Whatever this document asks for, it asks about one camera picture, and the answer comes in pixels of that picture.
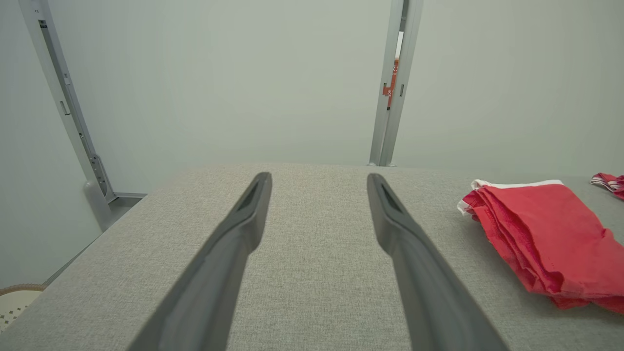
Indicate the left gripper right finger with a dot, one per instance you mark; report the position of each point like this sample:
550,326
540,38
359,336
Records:
429,292

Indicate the red white Bulls shorts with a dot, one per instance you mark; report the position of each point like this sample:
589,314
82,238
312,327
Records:
551,234

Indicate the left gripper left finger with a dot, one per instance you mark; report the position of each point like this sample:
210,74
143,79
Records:
219,273

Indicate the grey metal partition post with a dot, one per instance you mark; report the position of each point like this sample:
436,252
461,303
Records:
385,126
68,107

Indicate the red jersey number 23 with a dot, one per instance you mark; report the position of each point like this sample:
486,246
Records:
612,183

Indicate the orange sign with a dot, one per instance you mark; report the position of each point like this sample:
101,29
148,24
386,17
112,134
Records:
392,87

